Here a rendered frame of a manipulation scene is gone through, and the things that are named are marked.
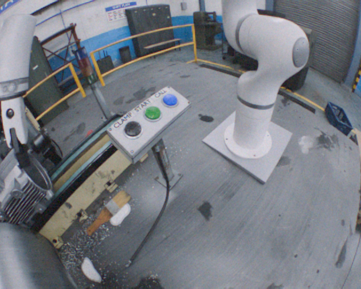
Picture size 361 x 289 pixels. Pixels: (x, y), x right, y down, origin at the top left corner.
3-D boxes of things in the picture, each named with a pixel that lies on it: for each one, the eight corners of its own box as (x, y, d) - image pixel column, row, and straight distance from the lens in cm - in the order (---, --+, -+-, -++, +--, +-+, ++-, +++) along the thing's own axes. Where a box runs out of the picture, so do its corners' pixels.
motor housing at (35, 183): (30, 241, 60) (-20, 216, 53) (22, 201, 72) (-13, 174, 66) (61, 204, 49) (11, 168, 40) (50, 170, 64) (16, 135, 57)
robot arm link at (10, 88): (27, 78, 33) (27, 94, 34) (29, 77, 42) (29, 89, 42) (-11, 85, 35) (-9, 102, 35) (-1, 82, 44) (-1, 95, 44)
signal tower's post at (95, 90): (106, 124, 84) (73, 51, 72) (100, 119, 90) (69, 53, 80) (117, 115, 85) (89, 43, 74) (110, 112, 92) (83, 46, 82)
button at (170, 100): (169, 112, 30) (171, 106, 29) (159, 103, 31) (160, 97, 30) (178, 104, 32) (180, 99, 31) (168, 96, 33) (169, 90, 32)
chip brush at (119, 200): (92, 238, 54) (90, 238, 53) (85, 227, 56) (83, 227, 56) (132, 197, 50) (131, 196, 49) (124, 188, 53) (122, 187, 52)
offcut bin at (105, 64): (112, 68, 565) (105, 47, 553) (116, 69, 521) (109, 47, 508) (98, 74, 555) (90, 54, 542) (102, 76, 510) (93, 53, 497)
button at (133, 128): (132, 143, 26) (132, 138, 25) (121, 132, 27) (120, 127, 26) (144, 132, 27) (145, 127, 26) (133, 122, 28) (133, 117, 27)
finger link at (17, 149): (17, 149, 34) (22, 155, 39) (14, 112, 37) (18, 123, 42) (12, 150, 34) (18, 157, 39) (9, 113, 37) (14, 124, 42)
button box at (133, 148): (133, 166, 29) (132, 156, 24) (110, 141, 31) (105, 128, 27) (186, 116, 36) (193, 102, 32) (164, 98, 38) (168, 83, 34)
